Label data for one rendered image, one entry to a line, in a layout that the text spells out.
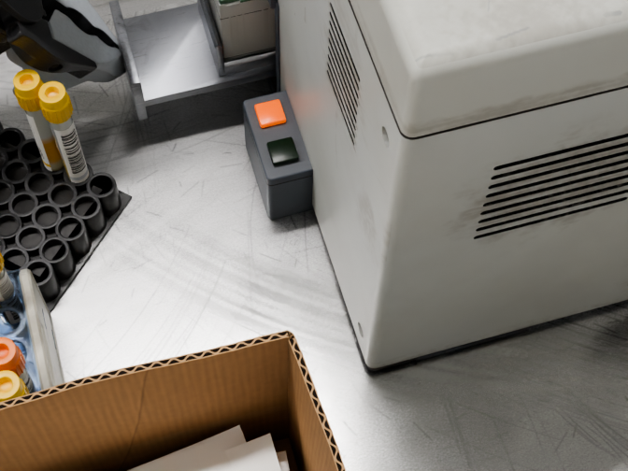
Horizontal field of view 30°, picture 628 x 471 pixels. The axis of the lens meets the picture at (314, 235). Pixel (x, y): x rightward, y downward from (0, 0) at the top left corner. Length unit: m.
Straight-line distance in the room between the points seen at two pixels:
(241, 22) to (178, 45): 0.06
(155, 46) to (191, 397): 0.27
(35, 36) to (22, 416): 0.22
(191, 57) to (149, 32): 0.03
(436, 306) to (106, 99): 0.28
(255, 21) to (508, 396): 0.27
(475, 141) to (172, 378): 0.18
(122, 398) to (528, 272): 0.22
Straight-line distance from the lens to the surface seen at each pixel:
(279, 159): 0.69
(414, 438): 0.68
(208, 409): 0.60
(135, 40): 0.77
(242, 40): 0.73
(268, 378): 0.58
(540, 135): 0.50
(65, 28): 0.70
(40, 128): 0.70
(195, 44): 0.76
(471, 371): 0.70
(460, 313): 0.65
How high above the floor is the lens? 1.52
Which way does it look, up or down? 62 degrees down
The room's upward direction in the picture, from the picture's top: 2 degrees clockwise
